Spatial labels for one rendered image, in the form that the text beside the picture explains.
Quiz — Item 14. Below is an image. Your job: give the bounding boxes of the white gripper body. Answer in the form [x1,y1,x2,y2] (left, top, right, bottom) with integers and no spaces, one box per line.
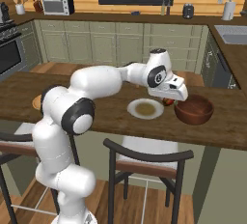
[148,84,189,102]

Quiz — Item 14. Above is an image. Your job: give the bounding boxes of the red bell pepper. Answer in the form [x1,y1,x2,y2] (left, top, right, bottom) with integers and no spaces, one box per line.
[162,97,177,107]

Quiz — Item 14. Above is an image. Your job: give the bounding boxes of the brown wooden bowl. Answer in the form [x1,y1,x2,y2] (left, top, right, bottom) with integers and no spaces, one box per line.
[174,94,215,126]

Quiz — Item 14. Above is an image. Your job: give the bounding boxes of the white round plate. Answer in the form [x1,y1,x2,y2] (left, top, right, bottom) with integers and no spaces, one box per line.
[126,98,165,121]

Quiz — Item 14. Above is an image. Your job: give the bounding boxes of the dark dishwasher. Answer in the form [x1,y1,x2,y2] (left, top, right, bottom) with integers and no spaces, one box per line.
[200,31,239,90]

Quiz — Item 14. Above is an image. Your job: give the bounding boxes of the dark chair with white seat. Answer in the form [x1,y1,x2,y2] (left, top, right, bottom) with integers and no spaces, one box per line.
[0,122,81,224]
[102,136,195,224]

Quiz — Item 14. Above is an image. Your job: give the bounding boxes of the grey sink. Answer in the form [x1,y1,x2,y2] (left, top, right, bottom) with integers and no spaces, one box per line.
[213,24,247,45]

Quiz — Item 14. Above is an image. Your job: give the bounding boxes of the black toaster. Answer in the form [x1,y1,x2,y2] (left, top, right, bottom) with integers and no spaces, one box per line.
[181,3,195,20]

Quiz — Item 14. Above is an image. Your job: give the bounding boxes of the green base cupboard run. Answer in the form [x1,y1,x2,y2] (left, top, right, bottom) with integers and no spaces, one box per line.
[17,19,210,73]

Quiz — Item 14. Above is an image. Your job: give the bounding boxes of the white paper towel roll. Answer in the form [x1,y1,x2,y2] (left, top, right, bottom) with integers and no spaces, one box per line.
[220,0,237,22]

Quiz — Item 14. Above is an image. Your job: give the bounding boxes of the tan round plate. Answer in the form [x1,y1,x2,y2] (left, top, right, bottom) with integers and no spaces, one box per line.
[32,94,43,111]

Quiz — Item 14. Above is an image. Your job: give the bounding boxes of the white microwave oven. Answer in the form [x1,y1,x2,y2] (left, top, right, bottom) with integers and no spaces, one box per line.
[41,0,76,16]

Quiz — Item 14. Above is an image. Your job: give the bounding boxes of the brown knife block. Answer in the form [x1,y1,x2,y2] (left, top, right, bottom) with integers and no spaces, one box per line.
[31,0,44,14]

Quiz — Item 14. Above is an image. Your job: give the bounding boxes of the steel oven with hob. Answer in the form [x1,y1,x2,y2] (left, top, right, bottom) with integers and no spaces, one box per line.
[0,21,26,81]

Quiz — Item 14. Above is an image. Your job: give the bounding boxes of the white pot with tools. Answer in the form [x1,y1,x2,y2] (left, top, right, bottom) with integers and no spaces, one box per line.
[12,0,30,16]

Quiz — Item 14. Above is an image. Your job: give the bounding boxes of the black coffee machine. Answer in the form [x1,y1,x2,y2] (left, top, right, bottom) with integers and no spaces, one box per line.
[0,1,11,25]

